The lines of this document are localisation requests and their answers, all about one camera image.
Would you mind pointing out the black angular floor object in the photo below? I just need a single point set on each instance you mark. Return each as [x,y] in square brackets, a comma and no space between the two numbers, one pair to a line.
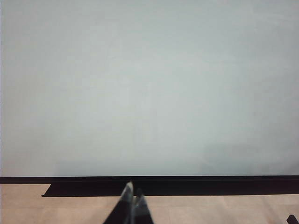
[294,220]

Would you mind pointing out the white glass whiteboard black frame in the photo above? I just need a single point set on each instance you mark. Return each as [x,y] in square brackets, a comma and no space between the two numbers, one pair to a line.
[149,88]

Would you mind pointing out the black whiteboard pen tray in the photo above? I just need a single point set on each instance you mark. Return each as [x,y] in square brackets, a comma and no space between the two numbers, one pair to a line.
[210,189]

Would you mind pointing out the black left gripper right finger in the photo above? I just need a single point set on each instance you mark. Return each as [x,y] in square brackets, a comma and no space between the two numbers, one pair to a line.
[141,211]

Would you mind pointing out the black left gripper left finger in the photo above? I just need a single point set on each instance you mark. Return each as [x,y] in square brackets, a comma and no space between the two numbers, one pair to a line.
[122,210]

